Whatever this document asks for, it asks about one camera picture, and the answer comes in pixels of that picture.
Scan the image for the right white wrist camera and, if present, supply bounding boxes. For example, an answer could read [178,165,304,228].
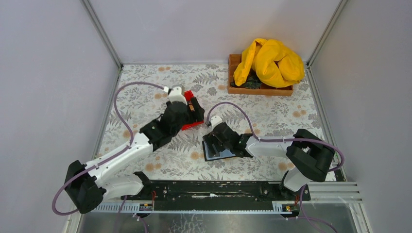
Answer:
[207,115,223,128]

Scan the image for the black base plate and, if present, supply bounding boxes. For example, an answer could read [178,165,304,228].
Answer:
[127,180,311,211]

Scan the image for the black card holder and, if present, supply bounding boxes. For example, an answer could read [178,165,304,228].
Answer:
[202,141,235,162]

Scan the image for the floral table mat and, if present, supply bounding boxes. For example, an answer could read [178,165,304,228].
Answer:
[95,64,325,181]

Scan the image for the red plastic bin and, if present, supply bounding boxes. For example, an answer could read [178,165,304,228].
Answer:
[182,90,205,131]

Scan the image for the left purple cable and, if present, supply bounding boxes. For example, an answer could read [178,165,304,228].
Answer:
[52,82,169,216]

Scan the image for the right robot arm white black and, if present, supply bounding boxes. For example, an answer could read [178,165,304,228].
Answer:
[203,122,335,192]

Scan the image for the yellow cloth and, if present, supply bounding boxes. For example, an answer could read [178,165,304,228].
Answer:
[233,38,305,88]

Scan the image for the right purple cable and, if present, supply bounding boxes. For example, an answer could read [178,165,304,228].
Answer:
[205,101,345,173]

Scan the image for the purple cable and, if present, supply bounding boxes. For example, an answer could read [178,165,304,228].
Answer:
[52,82,169,216]
[205,101,345,173]

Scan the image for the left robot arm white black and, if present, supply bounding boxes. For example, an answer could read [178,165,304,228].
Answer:
[64,97,205,214]

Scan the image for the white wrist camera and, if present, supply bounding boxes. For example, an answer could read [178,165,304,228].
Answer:
[207,115,223,128]
[167,86,188,105]

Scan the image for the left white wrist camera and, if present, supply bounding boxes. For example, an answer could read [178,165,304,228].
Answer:
[167,86,188,105]

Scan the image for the dark green object in tray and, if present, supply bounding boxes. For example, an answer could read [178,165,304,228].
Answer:
[230,71,262,89]

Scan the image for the wooden tray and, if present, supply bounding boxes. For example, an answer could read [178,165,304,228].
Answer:
[227,54,293,97]

